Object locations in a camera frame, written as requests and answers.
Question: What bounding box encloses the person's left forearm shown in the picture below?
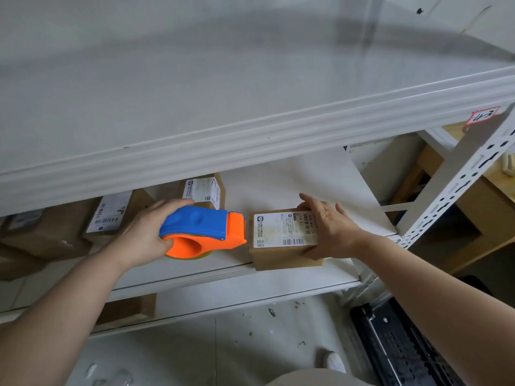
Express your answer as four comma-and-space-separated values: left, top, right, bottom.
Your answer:
0, 237, 130, 386

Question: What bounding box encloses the cardboard box with barcode label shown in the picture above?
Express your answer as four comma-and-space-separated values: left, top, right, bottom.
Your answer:
83, 189, 157, 242

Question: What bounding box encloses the person's right forearm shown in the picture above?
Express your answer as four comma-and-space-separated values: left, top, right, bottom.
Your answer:
351, 231, 515, 386

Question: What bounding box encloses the small labelled cardboard box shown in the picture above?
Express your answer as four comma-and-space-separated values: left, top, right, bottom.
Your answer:
182, 173, 227, 211

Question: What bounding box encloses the person's right hand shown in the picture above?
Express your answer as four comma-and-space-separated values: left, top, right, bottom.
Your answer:
297, 192, 364, 262

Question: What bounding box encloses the plain brown cardboard box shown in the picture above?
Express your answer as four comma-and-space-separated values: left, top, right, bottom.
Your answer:
0, 244, 46, 282

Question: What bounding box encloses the cardboard box with large label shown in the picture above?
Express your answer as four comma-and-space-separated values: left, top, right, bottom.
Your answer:
248, 208, 325, 272

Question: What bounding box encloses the red bordered label sticker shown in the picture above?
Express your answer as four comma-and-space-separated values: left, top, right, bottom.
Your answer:
465, 106, 500, 129

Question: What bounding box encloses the black plastic crate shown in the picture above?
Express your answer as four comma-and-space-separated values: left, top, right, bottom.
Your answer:
349, 296, 470, 386

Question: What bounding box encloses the wide brown cardboard box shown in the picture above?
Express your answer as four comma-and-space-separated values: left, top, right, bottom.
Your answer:
0, 198, 102, 261

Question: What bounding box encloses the blue orange tape dispenser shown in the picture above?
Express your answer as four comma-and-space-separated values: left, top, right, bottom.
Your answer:
159, 207, 248, 260

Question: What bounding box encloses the person's left hand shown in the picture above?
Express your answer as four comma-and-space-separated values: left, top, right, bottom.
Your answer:
114, 198, 196, 274

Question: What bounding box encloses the person's white shoe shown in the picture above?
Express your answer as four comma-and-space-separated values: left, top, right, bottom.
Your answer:
323, 350, 347, 374

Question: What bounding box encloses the wooden furniture frame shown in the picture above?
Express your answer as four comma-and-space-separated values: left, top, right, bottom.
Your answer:
396, 124, 515, 274

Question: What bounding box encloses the white metal shelf rack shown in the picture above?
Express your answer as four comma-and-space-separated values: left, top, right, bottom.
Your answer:
0, 0, 515, 339

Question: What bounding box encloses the person's grey trouser leg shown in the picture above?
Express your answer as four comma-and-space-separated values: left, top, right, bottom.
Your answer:
266, 368, 365, 386

